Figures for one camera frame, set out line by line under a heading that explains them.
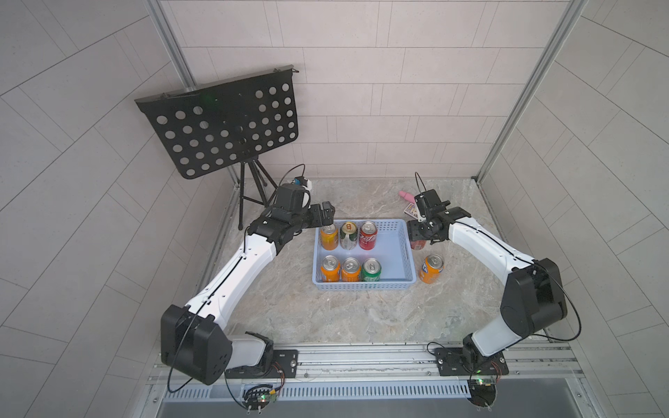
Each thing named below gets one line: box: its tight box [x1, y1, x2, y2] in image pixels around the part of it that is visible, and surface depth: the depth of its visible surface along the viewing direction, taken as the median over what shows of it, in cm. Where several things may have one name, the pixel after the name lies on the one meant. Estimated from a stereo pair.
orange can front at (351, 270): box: [341, 256, 361, 283], surface depth 81 cm
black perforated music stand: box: [135, 66, 299, 230], surface depth 75 cm
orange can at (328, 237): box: [319, 223, 339, 251], surface depth 91 cm
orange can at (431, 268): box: [418, 254, 445, 285], surface depth 82 cm
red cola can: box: [358, 220, 379, 251], surface depth 91 cm
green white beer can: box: [339, 221, 359, 251], surface depth 91 cm
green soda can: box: [361, 257, 383, 283], surface depth 81 cm
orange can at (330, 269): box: [320, 254, 341, 283], surface depth 82 cm
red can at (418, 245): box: [410, 240, 427, 250], surface depth 90 cm
